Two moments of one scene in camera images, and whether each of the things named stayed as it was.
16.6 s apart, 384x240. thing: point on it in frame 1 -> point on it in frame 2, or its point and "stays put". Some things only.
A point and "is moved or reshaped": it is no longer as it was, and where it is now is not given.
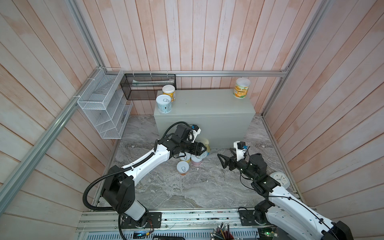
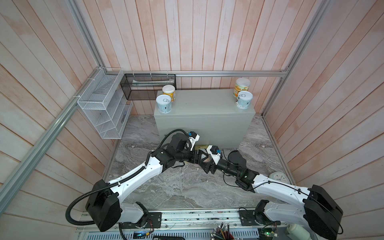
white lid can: [164, 103] stays put
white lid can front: [202, 155] is moved or reshaped
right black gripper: [227, 160] -> [206, 166]
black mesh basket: [139, 86] stays put
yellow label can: [169, 90] stays put
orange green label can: [241, 87] stays put
